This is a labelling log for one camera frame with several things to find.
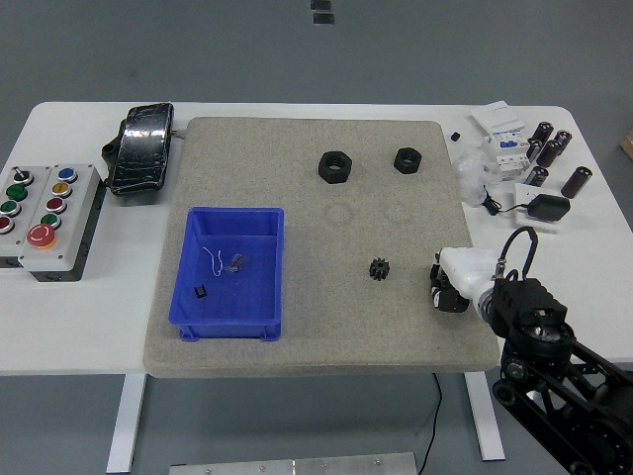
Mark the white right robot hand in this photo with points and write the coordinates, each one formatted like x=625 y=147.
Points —
x=467 y=267

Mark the small black gear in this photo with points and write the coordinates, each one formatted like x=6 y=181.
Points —
x=380 y=270

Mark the small black hex nut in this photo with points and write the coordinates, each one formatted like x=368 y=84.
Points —
x=408 y=161

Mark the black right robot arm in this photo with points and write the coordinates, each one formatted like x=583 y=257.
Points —
x=529 y=302

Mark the large black hex nut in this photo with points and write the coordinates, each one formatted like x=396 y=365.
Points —
x=335 y=168

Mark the brown cardboard box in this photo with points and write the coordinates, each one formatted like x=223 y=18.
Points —
x=628 y=141

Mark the blue plastic box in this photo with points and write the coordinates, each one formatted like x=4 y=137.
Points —
x=232 y=307

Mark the button box with emergency stop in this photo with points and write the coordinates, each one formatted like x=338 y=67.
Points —
x=64 y=237

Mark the white square plate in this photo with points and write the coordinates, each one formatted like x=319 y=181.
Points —
x=524 y=220

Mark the clear plastic bag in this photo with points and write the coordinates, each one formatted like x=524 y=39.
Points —
x=470 y=175

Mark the black power adapter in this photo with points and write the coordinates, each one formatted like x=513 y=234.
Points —
x=549 y=207

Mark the dark brown capacitor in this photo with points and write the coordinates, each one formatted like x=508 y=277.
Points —
x=549 y=153
x=576 y=182
x=533 y=149
x=538 y=176
x=563 y=139
x=541 y=132

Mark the white circuit breaker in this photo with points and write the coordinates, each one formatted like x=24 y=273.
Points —
x=509 y=156

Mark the white flat carton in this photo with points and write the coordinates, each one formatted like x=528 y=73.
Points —
x=494 y=118

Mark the white table leg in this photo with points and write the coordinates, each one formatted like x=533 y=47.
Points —
x=487 y=420
x=126 y=420

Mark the grey-brown mat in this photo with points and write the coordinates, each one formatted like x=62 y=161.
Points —
x=306 y=297

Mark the white thread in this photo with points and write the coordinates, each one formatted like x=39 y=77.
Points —
x=215 y=257

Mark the silver metal plate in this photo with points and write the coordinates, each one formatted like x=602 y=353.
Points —
x=292 y=465

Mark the tiny black plastic part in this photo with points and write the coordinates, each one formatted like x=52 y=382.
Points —
x=200 y=292

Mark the button box with selector switch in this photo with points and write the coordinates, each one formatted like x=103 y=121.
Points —
x=15 y=198

